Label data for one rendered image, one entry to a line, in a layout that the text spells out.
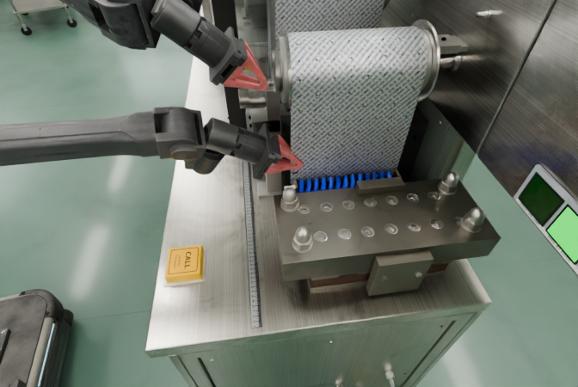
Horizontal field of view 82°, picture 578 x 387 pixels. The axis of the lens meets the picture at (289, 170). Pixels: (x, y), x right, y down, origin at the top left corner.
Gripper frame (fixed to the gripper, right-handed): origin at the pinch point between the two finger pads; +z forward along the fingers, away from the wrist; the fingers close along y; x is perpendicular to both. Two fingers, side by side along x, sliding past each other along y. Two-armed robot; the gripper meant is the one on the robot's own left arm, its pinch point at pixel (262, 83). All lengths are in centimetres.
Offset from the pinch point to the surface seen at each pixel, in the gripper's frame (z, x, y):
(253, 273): 18.6, -28.3, 18.1
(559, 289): 185, 6, 5
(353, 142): 20.1, 3.2, 5.7
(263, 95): 4.0, -3.3, -4.2
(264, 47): 33, -17, -93
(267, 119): 7.6, -6.7, -3.1
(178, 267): 6.4, -36.8, 15.2
